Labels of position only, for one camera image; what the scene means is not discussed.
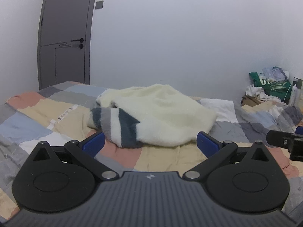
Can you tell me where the cream sweater with blue stripes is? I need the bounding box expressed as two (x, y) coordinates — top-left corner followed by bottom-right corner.
(87, 84), (217, 149)

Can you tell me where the white spray bottle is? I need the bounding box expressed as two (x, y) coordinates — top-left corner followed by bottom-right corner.
(289, 84), (297, 107)

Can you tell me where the green plastic bag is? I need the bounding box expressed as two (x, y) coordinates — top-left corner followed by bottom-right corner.
(249, 72), (292, 103)

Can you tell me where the cardboard box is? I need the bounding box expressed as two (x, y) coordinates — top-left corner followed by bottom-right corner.
(240, 95), (262, 107)

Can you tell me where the white crumpled cloth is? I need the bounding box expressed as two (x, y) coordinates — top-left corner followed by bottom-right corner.
(245, 85), (281, 103)

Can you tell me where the patchwork pastel bed cover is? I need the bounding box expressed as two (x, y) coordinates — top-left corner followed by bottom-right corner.
(1, 82), (302, 221)

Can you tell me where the clear plastic package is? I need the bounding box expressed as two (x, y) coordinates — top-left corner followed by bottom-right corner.
(262, 66), (289, 82)

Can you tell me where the dark grey door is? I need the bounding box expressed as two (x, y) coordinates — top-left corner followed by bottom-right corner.
(37, 0), (95, 89)

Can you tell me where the wall power socket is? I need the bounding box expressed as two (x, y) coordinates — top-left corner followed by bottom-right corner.
(293, 77), (302, 89)

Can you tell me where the black door handle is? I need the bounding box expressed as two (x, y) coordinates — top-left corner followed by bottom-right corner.
(71, 37), (84, 44)

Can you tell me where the grey wall switch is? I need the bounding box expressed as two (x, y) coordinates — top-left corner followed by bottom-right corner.
(95, 1), (104, 9)

